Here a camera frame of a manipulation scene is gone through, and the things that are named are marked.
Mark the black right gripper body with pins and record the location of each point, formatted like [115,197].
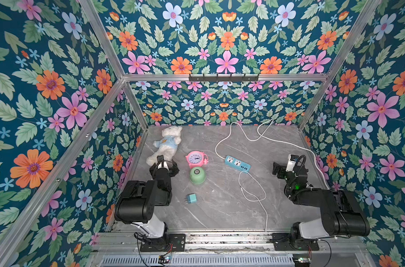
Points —
[281,168]

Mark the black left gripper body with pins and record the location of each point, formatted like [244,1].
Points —
[170,172]

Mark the teal usb charger plug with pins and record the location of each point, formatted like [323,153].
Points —
[191,198]

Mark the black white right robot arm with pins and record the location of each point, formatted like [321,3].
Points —
[340,214]

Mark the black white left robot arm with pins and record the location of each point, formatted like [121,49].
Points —
[137,202]

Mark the green round meat grinder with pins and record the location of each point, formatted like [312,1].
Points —
[197,175]

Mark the white teddy bear blue shirt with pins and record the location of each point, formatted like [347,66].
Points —
[167,146]

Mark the pink alarm clock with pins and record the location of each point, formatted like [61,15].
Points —
[196,159]

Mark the teal power strip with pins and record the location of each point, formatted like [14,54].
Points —
[237,164]

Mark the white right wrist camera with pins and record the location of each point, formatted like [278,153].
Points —
[292,160]

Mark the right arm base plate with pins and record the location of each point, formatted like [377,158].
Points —
[285,242]

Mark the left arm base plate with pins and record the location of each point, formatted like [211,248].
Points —
[167,243]

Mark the black wall hook rail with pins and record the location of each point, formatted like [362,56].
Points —
[238,78]

